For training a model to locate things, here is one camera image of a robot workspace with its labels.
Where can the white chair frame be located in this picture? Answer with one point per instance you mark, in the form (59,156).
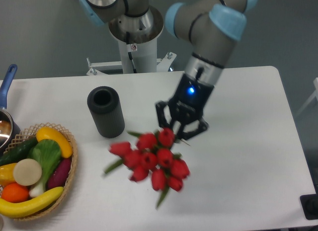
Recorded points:
(310,102)

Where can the black device at table edge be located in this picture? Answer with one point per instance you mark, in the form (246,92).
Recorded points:
(310,206)

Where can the orange fruit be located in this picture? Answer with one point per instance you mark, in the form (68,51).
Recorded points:
(15,193)

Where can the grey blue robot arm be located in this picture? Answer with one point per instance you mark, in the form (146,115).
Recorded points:
(212,27)

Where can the green bok choy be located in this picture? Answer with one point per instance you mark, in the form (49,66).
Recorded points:
(48,154)

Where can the blue handled saucepan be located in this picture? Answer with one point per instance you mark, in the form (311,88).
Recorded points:
(8,128)

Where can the red tulip bouquet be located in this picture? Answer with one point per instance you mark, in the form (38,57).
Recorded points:
(152,157)

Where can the yellow banana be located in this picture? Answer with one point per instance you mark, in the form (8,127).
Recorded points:
(30,207)

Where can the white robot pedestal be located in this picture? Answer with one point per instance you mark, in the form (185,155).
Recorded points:
(137,42)

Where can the dark grey ribbed vase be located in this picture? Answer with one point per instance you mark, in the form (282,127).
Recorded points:
(105,108)

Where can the purple eggplant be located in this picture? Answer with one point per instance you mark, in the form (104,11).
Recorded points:
(60,175)

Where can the woven wicker basket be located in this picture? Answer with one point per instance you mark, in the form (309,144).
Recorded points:
(29,133)

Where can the beige round disc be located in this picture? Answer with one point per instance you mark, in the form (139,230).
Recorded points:
(27,172)

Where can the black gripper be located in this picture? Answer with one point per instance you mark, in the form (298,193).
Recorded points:
(186,106)

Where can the green cucumber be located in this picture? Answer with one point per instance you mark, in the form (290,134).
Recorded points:
(18,152)

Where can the yellow bell pepper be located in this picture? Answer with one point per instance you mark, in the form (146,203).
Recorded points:
(6,174)

